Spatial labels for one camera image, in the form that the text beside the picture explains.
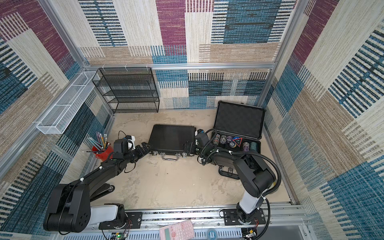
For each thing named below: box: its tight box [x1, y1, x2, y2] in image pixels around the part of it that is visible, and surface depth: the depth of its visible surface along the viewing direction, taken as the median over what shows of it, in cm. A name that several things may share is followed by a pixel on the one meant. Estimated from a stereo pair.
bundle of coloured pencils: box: [82, 131, 110, 154], surface depth 90 cm
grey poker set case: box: [212, 100, 266, 155], surface depth 101 cm
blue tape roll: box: [206, 229, 218, 240], surface depth 71 cm
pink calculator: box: [159, 220, 195, 240], surface depth 71 cm
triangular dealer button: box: [232, 137, 243, 148], surface depth 101 cm
